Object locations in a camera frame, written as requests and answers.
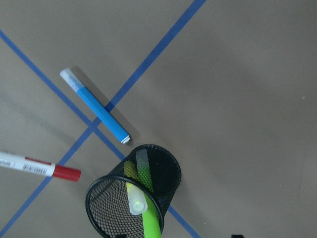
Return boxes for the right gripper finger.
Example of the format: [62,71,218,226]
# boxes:
[231,234,244,238]

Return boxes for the green highlighter pen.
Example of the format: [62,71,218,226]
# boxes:
[126,182,161,238]

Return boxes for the black mesh pen cup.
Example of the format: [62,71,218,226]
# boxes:
[85,144,181,238]

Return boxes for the blue highlighter pen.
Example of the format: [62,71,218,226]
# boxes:
[60,68,130,144]

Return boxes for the red capped white marker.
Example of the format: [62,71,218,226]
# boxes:
[0,151,81,181]

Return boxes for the yellow highlighter pen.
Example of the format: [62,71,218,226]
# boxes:
[124,149,154,193]

